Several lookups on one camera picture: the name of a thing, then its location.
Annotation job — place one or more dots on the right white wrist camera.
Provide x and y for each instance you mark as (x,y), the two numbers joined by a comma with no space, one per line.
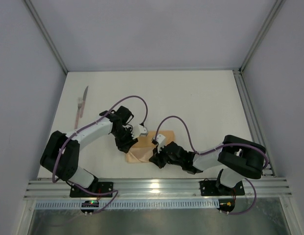
(159,141)

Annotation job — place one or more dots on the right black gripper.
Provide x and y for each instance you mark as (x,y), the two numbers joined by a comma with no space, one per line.
(161,156)

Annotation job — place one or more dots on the right side aluminium rail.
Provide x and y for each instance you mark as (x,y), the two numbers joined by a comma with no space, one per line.
(251,117)

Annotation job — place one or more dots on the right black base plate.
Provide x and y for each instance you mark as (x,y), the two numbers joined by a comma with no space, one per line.
(209,188)

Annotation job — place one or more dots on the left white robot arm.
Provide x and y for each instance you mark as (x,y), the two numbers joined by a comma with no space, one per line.
(61,154)

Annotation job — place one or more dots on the slotted cable duct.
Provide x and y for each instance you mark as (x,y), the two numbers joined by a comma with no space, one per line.
(127,204)

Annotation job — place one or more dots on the front aluminium rail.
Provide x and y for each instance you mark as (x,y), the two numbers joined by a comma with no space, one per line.
(158,188)

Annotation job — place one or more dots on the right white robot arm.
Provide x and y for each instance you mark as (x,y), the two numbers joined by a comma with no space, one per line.
(240,159)

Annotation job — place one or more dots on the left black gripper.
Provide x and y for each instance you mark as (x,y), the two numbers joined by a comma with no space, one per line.
(127,141)

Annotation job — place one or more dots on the pink handled table knife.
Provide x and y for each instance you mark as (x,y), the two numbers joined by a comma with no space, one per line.
(82,109)

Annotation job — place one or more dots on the controller board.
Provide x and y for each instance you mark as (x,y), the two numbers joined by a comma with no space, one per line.
(89,207)
(226,205)

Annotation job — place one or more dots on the left controller board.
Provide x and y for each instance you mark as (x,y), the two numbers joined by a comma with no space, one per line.
(89,207)

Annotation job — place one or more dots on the aluminium frame post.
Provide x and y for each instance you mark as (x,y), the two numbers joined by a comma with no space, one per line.
(45,34)
(265,27)

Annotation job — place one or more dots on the left aluminium frame post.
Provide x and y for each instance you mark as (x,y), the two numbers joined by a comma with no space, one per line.
(45,34)

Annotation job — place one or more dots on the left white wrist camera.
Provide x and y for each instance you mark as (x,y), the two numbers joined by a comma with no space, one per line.
(139,130)

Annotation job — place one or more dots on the peach satin cloth napkin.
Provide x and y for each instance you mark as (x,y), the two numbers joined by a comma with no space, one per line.
(142,151)

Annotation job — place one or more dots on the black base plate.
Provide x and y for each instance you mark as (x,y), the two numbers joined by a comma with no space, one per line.
(97,187)
(209,188)

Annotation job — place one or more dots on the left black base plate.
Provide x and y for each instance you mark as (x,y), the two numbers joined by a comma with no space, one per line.
(97,187)

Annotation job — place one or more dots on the right controller board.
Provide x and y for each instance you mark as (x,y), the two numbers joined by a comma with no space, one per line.
(226,205)

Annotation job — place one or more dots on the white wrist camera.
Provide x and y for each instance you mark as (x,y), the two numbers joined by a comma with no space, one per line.
(139,130)
(159,141)

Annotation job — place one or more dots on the right aluminium frame post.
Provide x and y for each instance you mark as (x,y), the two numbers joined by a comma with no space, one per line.
(265,27)

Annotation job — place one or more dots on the aluminium rail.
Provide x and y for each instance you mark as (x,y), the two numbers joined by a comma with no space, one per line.
(158,188)
(251,117)

